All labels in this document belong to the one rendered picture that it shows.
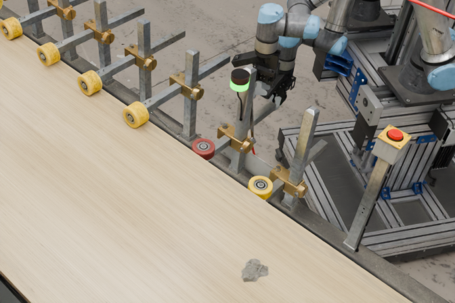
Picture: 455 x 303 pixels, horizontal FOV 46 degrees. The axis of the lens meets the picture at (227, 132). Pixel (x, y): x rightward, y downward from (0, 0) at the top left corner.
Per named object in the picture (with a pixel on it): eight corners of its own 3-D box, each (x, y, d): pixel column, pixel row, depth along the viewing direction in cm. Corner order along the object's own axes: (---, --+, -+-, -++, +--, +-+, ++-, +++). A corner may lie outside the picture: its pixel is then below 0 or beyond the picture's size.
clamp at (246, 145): (225, 131, 203) (226, 121, 199) (252, 149, 197) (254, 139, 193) (215, 138, 199) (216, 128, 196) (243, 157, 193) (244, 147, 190)
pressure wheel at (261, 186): (243, 197, 183) (246, 174, 175) (266, 196, 184) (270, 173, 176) (246, 216, 177) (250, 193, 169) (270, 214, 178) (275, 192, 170)
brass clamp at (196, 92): (179, 80, 207) (179, 70, 204) (205, 96, 201) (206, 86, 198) (168, 87, 203) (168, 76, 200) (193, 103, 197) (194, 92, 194)
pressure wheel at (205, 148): (201, 156, 195) (202, 133, 187) (217, 168, 192) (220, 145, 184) (185, 168, 191) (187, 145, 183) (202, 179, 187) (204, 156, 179)
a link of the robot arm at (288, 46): (305, 28, 193) (296, 39, 187) (300, 53, 200) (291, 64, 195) (285, 21, 195) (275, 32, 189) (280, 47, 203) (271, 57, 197)
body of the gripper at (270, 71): (271, 88, 181) (276, 59, 173) (247, 81, 183) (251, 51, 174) (277, 76, 186) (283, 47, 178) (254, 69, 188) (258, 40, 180)
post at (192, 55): (188, 142, 222) (192, 45, 189) (194, 147, 220) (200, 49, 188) (182, 147, 220) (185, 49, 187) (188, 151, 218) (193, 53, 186)
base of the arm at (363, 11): (370, 2, 240) (376, -18, 233) (385, 20, 230) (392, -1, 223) (339, 4, 236) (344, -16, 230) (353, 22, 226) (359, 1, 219)
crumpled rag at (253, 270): (258, 254, 154) (258, 249, 152) (272, 272, 150) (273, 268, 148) (233, 268, 150) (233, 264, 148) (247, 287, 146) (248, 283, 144)
